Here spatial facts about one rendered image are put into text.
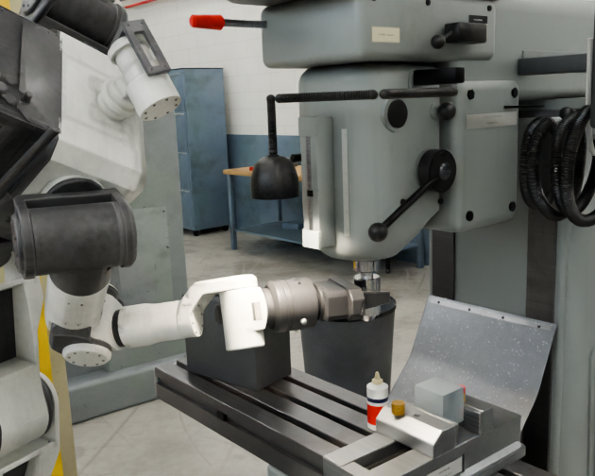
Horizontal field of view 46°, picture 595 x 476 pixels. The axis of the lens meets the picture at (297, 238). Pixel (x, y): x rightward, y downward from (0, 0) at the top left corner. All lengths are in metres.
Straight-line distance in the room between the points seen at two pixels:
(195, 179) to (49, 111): 7.44
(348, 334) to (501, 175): 1.92
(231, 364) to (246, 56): 7.11
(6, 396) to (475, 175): 0.92
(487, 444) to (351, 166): 0.51
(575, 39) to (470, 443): 0.81
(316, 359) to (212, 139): 5.63
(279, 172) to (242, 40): 7.58
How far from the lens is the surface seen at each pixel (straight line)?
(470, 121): 1.22
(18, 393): 1.40
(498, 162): 1.29
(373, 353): 3.20
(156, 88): 1.02
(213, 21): 1.12
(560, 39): 1.48
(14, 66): 1.05
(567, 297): 1.46
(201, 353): 1.62
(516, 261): 1.49
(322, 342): 3.17
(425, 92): 1.03
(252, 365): 1.51
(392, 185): 1.11
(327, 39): 1.07
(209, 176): 8.55
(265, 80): 8.20
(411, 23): 1.10
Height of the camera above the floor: 1.58
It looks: 11 degrees down
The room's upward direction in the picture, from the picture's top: 2 degrees counter-clockwise
